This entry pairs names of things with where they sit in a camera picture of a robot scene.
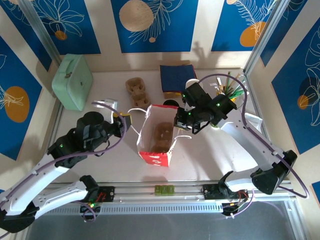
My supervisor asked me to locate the colourful paper napkin stack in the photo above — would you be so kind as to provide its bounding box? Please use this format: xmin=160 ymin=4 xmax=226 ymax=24
xmin=159 ymin=64 xmax=197 ymax=94

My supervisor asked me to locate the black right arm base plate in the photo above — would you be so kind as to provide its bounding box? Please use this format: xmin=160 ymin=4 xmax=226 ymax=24
xmin=201 ymin=184 xmax=251 ymax=201

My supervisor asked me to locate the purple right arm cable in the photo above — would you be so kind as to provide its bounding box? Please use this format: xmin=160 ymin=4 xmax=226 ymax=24
xmin=198 ymin=73 xmax=311 ymax=219

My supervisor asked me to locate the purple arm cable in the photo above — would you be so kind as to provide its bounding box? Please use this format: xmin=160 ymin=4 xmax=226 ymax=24
xmin=198 ymin=73 xmax=311 ymax=219
xmin=0 ymin=101 xmax=126 ymax=224

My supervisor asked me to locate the stack of pulp cup carriers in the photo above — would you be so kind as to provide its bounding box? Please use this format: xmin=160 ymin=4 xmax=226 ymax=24
xmin=125 ymin=77 xmax=152 ymax=109

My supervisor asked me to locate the grey metal sheet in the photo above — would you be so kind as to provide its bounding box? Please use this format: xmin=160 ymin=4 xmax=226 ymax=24
xmin=24 ymin=214 xmax=305 ymax=240

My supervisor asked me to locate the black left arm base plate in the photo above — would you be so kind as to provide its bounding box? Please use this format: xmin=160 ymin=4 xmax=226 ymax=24
xmin=69 ymin=186 xmax=116 ymax=204

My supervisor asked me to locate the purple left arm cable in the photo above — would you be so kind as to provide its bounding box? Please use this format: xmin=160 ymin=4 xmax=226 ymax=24
xmin=0 ymin=101 xmax=126 ymax=224

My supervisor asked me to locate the aluminium frame post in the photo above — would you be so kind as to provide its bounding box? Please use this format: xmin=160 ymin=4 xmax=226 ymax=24
xmin=18 ymin=0 xmax=63 ymax=66
xmin=243 ymin=0 xmax=289 ymax=76

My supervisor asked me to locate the red and white paper bag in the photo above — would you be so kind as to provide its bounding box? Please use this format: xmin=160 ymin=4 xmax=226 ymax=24
xmin=127 ymin=104 xmax=193 ymax=168

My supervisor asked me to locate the slotted grey cable duct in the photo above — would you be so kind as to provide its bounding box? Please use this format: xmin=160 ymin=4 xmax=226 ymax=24
xmin=31 ymin=202 xmax=226 ymax=216

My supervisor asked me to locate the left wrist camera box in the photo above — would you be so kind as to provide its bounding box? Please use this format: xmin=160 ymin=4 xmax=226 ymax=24
xmin=93 ymin=98 xmax=119 ymax=114

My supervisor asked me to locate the mint green carry case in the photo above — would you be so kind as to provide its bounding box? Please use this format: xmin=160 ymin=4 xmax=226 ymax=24
xmin=51 ymin=53 xmax=94 ymax=112

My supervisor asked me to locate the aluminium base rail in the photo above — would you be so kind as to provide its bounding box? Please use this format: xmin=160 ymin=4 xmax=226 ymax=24
xmin=21 ymin=179 xmax=297 ymax=208

